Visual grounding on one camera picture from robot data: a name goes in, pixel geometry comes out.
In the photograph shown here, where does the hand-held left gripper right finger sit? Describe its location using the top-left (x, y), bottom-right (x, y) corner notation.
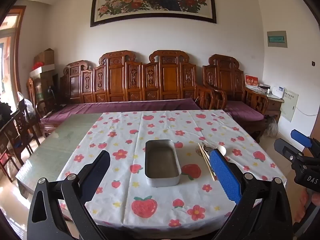
top-left (209, 149), bottom-right (293, 240)

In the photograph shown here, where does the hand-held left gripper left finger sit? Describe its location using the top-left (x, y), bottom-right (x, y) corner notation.
top-left (26, 150), bottom-right (111, 240)

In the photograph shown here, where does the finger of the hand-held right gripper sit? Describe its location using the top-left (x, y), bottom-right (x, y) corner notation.
top-left (274, 138), bottom-right (305, 166)
top-left (291, 129), bottom-right (320, 157)

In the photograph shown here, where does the metal fork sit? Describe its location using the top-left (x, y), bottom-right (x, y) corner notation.
top-left (194, 147), bottom-right (207, 159)

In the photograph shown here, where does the rectangular metal tray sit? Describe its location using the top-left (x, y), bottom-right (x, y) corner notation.
top-left (145, 140), bottom-right (182, 187)

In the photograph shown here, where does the wooden side table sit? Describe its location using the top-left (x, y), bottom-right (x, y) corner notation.
top-left (245, 85), bottom-right (285, 123)

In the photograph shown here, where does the white blue device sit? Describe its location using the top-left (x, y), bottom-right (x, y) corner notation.
top-left (271, 86), bottom-right (285, 98)

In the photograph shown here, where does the purple armchair cushion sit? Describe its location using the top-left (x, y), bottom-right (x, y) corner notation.
top-left (225, 101), bottom-right (265, 122)

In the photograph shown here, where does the strawberry flower print tablecloth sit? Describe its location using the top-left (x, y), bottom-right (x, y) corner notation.
top-left (57, 110), bottom-right (287, 230)

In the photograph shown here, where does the red card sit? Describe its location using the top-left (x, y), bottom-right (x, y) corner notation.
top-left (245, 74), bottom-right (258, 88)

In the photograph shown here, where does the dark wooden chair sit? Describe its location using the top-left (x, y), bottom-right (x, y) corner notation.
top-left (0, 100), bottom-right (42, 182)

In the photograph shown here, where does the carved wooden armchair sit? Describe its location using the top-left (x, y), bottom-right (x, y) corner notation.
top-left (202, 54), bottom-right (269, 142)

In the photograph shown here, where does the carved wooden sofa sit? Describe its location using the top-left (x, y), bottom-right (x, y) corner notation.
top-left (35, 50), bottom-right (215, 135)

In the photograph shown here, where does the clear plastic bag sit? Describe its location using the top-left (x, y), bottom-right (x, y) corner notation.
top-left (17, 91), bottom-right (36, 118)

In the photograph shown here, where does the white red box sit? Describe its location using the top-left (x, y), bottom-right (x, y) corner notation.
top-left (29, 64), bottom-right (55, 78)

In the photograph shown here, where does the brown cardboard box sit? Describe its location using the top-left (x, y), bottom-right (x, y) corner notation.
top-left (34, 48), bottom-right (55, 67)

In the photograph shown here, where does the framed peacock flower painting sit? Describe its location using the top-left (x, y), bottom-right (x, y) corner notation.
top-left (90, 0), bottom-right (217, 27)

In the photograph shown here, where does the white wall cable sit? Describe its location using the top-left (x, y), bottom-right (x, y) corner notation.
top-left (296, 107), bottom-right (316, 117)

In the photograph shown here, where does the beige wall panel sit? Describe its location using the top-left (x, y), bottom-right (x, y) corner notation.
top-left (280, 89), bottom-right (299, 122)

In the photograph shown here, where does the grey wall box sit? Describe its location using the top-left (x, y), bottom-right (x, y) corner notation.
top-left (267, 31), bottom-right (288, 48)

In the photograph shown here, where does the wooden door frame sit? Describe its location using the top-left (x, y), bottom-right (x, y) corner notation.
top-left (0, 5), bottom-right (27, 98)

